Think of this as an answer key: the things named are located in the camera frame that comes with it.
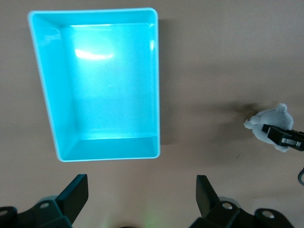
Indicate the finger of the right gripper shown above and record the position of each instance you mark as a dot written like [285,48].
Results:
[276,134]

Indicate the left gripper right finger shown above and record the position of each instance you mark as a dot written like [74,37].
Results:
[209,202]

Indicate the grey plush toy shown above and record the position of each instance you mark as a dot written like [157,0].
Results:
[273,117]

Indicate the blue plastic box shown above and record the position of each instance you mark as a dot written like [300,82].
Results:
[107,90]

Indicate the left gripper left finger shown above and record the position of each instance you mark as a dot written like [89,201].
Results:
[71,197]

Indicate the brown table cover sheet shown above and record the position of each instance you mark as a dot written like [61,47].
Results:
[213,59]

